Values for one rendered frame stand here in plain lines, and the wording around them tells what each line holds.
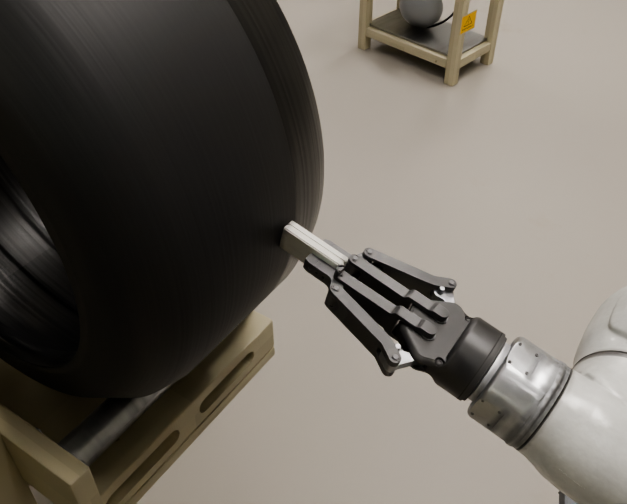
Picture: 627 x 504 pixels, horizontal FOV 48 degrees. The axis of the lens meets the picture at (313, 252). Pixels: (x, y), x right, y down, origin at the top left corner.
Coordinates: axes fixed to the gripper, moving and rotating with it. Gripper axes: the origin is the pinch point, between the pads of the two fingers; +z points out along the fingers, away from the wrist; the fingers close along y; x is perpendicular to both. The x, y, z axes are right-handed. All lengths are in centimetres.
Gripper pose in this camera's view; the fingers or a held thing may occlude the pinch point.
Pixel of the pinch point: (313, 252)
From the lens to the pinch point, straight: 70.1
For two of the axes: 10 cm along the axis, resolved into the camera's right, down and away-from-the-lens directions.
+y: -5.6, 5.5, -6.2
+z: -8.0, -5.5, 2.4
